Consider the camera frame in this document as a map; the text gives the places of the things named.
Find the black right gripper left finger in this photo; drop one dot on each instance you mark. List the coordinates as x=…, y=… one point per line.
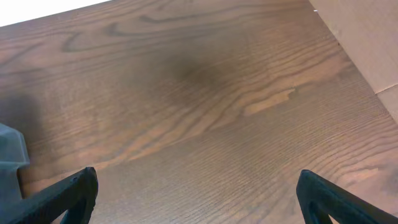
x=74, y=197

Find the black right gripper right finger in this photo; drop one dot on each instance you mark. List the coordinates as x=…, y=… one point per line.
x=321, y=201

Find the clear plastic storage bin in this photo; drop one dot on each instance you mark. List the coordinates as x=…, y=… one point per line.
x=13, y=156

